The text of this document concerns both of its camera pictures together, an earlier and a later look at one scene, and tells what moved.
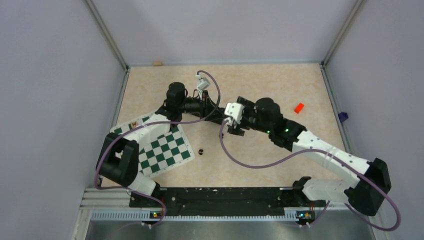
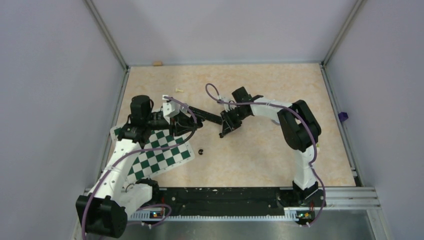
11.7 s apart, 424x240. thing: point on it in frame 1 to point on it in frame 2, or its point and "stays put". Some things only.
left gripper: [209, 111] to [182, 122]
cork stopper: [157, 63] stays put
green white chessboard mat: [161, 152] stays put
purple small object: [343, 116] stays put
